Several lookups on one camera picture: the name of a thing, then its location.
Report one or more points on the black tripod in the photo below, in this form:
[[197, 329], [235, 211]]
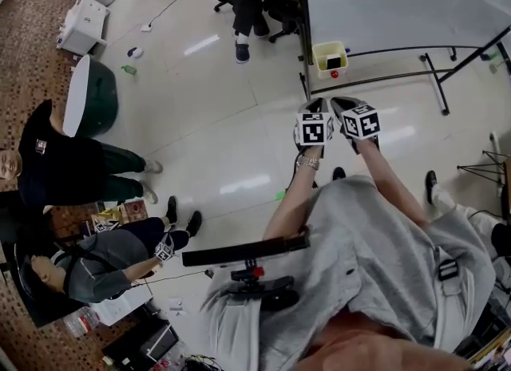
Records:
[[481, 166]]

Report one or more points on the black chest camera mount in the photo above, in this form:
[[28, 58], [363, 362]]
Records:
[[259, 289]]

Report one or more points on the person's right forearm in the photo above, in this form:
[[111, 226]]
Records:
[[393, 186]]

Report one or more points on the person's left forearm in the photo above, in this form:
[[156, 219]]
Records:
[[295, 194]]

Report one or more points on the white cabinet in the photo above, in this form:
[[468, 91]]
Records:
[[84, 22]]

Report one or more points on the black square block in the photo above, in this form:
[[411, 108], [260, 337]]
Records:
[[334, 62]]

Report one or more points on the black chest bar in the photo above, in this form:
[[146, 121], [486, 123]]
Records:
[[239, 253]]

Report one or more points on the clear water bottles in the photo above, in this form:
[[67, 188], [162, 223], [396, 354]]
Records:
[[81, 321]]

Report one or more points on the purple and white object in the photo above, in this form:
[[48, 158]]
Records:
[[135, 52]]

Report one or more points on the red round magnet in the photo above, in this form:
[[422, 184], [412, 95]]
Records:
[[334, 75]]

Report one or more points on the green tape piece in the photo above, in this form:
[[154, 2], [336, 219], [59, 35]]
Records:
[[280, 196]]

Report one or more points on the black office chair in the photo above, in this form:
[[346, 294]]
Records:
[[223, 2], [285, 18]]

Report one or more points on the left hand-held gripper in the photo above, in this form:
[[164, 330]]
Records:
[[313, 132]]

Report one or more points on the white paper sheet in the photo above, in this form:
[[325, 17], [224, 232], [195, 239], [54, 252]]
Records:
[[120, 309]]

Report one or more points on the person's grey shirt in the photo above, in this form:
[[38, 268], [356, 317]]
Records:
[[359, 249]]

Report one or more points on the yellow plastic bin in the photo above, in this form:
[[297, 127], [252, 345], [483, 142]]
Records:
[[319, 64]]

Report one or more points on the green bottle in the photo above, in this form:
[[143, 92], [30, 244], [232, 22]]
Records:
[[129, 69]]

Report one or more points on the silver wristwatch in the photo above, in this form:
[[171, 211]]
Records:
[[308, 162]]

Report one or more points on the person's black shoe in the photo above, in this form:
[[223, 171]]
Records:
[[339, 174]]

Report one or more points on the person's chin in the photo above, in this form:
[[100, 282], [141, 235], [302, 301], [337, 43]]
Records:
[[379, 349]]

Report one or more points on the black equipment case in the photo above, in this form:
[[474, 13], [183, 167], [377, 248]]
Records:
[[139, 345]]

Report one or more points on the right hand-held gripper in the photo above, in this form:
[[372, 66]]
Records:
[[361, 124]]

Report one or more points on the round white green table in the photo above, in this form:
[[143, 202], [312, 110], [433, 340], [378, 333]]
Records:
[[76, 94]]

